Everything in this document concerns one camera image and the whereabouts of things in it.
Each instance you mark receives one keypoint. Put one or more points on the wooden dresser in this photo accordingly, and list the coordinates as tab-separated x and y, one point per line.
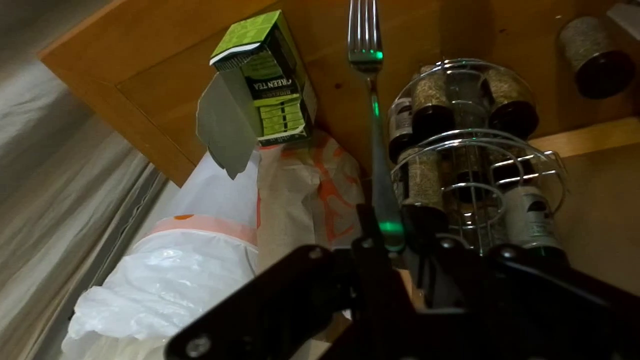
167	61

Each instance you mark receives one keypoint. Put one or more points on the chrome spice rack with jars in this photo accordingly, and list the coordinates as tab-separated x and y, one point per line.
466	153

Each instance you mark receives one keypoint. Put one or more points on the upright wooden board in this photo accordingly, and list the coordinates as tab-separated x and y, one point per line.
600	207

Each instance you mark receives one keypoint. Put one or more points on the bin with white plastic bag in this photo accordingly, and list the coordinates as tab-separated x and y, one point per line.
172	280

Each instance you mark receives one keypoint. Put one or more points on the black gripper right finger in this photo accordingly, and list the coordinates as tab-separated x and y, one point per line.
533	313

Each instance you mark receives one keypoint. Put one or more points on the red lid spice jar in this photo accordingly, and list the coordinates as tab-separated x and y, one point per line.
593	57

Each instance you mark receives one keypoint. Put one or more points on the green cardboard box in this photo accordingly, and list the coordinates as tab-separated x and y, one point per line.
272	87

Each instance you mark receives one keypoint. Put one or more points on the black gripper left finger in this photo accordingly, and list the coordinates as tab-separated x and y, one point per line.
293	306

